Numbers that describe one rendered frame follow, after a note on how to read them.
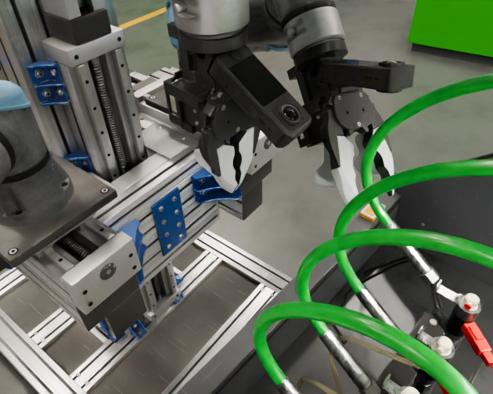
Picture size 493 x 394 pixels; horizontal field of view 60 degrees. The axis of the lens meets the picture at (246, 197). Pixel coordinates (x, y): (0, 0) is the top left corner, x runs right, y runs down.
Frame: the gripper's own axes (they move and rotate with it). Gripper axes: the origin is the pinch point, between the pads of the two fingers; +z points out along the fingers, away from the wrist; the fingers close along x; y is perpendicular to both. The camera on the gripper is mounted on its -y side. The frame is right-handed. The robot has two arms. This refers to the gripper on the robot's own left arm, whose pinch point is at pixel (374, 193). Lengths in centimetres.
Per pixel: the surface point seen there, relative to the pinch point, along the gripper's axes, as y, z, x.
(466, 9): 124, -98, -301
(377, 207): 1.1, 2.0, -1.1
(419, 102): -11.1, -8.3, 2.3
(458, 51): 145, -74, -314
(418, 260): -0.7, 10.2, -3.6
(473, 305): -5.3, 16.7, -5.3
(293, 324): 26.0, 19.6, -0.1
